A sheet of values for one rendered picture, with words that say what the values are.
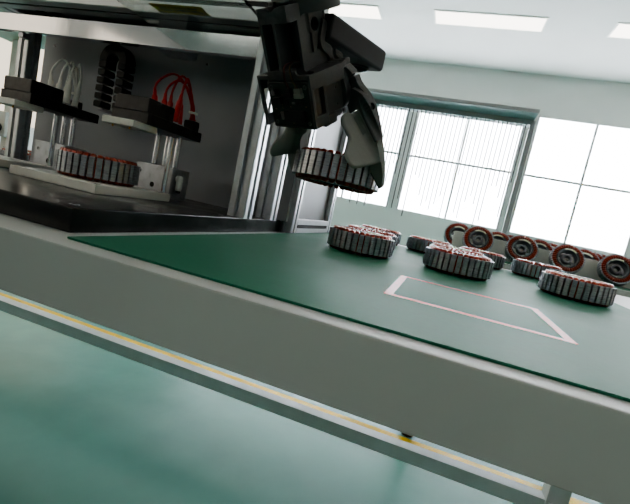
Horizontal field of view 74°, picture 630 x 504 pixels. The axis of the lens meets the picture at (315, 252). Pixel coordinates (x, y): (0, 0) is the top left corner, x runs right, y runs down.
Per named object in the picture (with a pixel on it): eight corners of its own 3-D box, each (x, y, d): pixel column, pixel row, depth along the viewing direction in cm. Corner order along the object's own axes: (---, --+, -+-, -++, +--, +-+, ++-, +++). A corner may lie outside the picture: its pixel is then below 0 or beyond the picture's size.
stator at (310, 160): (347, 184, 46) (355, 150, 45) (272, 171, 52) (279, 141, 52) (391, 200, 55) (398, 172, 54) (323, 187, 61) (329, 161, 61)
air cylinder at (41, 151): (60, 174, 79) (64, 144, 79) (31, 167, 81) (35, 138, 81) (83, 177, 84) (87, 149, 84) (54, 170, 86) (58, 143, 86)
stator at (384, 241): (352, 255, 64) (358, 231, 63) (313, 241, 73) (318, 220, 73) (404, 262, 70) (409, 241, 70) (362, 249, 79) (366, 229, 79)
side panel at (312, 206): (290, 234, 81) (325, 63, 78) (276, 230, 82) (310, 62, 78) (328, 233, 108) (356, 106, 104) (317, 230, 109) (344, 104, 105)
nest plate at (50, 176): (94, 193, 53) (96, 184, 53) (8, 172, 57) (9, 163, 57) (169, 201, 67) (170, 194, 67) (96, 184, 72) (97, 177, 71)
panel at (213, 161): (285, 221, 80) (318, 60, 77) (29, 162, 99) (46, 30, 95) (287, 221, 81) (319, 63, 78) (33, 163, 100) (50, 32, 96)
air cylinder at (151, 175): (167, 199, 73) (172, 167, 72) (132, 190, 75) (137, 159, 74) (184, 201, 77) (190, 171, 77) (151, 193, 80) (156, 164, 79)
